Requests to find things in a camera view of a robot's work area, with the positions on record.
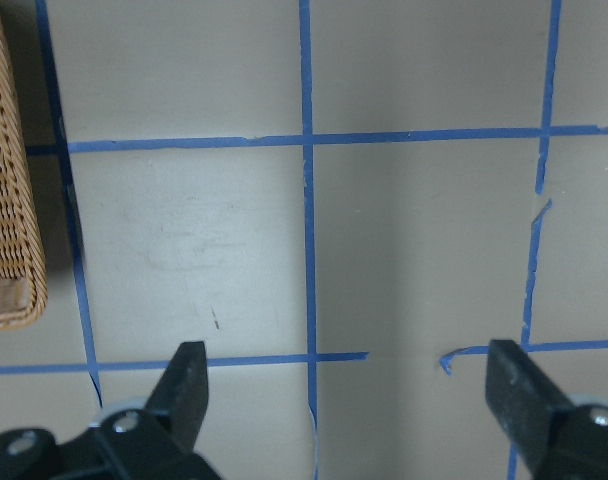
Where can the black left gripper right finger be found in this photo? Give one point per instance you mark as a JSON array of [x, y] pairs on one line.
[[526, 404]]

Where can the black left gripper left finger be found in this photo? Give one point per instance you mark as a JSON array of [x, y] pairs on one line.
[[180, 398]]

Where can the brown wicker basket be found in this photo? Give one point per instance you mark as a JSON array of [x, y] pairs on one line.
[[23, 283]]

